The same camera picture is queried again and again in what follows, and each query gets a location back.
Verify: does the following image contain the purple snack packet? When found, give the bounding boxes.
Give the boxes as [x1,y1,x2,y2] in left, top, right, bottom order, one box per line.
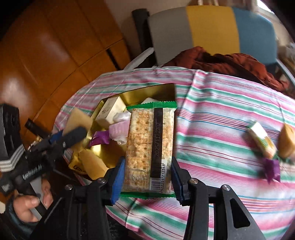
[89,130,110,147]
[263,158,280,184]

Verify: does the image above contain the white soap bar block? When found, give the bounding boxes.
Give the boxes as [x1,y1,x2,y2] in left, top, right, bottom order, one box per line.
[141,97,159,104]

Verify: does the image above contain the small green cracker packet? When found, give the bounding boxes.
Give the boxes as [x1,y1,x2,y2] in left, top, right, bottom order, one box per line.
[248,121,277,160]

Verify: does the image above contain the grey yellow blue armchair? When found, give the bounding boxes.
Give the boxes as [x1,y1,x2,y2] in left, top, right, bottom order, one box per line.
[124,4,295,84]

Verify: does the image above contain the person's left hand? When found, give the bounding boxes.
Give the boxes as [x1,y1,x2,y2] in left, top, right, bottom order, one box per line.
[12,178,54,223]

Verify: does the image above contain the yellow sponge piece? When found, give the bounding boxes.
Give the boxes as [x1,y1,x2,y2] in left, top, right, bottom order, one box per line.
[63,107,93,135]
[78,150,108,180]
[278,124,294,159]

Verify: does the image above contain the white tea carton box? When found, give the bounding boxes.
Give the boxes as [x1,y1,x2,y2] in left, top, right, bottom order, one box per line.
[96,96,126,129]

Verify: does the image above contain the rust red jacket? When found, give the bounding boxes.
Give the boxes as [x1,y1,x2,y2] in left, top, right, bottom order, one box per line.
[164,46,289,93]

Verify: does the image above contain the striped pink green tablecloth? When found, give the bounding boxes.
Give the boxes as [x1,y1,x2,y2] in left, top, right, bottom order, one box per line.
[53,68,294,239]

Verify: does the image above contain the gold metal tray box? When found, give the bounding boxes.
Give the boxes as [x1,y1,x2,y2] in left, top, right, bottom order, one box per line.
[67,82,176,176]

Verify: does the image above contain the white plastic bag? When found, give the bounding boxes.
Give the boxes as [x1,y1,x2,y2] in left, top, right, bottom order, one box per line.
[113,111,131,123]

